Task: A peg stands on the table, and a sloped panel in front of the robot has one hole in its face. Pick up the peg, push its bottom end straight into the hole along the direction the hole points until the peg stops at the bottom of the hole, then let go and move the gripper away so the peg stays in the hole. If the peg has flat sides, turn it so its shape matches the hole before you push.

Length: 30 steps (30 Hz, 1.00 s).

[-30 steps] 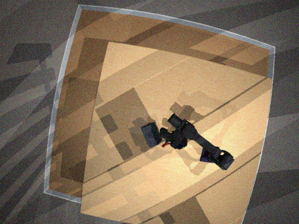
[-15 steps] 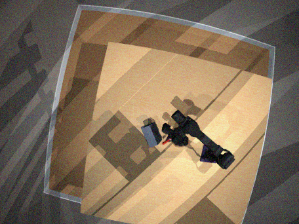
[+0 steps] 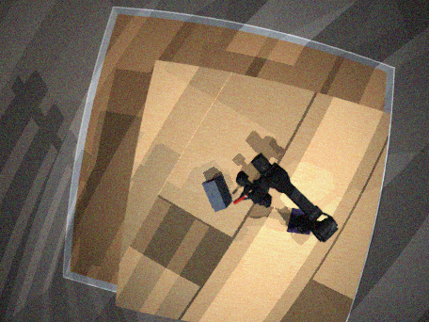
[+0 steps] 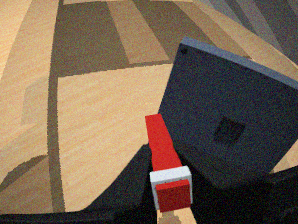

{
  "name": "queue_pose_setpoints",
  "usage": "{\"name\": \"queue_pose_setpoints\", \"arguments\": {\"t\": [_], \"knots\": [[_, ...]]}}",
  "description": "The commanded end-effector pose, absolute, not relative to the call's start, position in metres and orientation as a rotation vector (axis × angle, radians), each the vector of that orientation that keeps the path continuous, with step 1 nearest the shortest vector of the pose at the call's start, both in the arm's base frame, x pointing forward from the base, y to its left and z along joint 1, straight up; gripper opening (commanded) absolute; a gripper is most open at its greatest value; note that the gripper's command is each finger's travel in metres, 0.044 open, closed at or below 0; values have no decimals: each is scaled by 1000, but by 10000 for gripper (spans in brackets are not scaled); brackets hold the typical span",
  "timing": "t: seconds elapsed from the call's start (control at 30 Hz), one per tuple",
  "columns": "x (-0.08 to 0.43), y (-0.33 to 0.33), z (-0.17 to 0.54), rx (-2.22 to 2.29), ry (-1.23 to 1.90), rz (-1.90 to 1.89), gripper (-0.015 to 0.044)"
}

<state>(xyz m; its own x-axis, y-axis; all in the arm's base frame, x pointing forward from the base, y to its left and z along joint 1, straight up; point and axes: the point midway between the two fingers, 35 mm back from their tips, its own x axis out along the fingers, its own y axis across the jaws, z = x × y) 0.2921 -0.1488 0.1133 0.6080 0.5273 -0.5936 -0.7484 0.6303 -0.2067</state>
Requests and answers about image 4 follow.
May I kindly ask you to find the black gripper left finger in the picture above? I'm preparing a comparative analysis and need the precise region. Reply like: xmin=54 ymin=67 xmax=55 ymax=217
xmin=0 ymin=144 xmax=157 ymax=224

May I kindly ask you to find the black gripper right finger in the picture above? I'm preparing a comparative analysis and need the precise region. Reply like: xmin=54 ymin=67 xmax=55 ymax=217
xmin=172 ymin=139 xmax=298 ymax=224

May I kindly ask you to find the dark red square peg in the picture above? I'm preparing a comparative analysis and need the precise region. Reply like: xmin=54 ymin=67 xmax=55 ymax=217
xmin=145 ymin=113 xmax=193 ymax=212

